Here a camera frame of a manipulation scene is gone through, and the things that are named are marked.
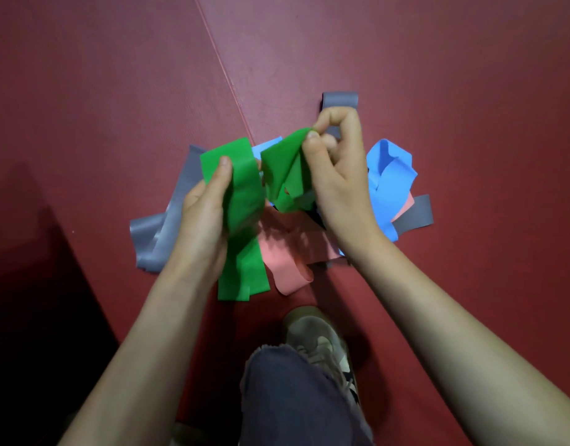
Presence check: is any grey resistance band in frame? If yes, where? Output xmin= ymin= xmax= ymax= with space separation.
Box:
xmin=129 ymin=91 xmax=434 ymax=274

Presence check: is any person's right hand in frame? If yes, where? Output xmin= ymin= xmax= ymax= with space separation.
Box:
xmin=302 ymin=106 xmax=384 ymax=256

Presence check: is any green resistance band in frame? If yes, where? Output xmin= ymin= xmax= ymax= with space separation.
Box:
xmin=199 ymin=127 xmax=321 ymax=302

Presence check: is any blue resistance band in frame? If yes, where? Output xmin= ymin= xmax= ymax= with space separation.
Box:
xmin=251 ymin=136 xmax=418 ymax=256

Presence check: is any person's right forearm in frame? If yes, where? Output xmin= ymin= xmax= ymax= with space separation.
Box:
xmin=349 ymin=232 xmax=570 ymax=446

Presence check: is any person's left forearm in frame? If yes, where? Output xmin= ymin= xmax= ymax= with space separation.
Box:
xmin=57 ymin=264 xmax=221 ymax=446

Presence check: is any person's left hand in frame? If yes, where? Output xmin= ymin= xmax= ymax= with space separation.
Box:
xmin=166 ymin=155 xmax=235 ymax=289

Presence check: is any pink resistance band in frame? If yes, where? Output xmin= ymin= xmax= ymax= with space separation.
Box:
xmin=256 ymin=192 xmax=416 ymax=297

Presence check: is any person's right leg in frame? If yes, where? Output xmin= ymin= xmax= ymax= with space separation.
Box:
xmin=238 ymin=344 xmax=374 ymax=446

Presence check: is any person's right shoe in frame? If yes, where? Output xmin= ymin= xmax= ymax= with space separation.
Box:
xmin=283 ymin=305 xmax=360 ymax=404

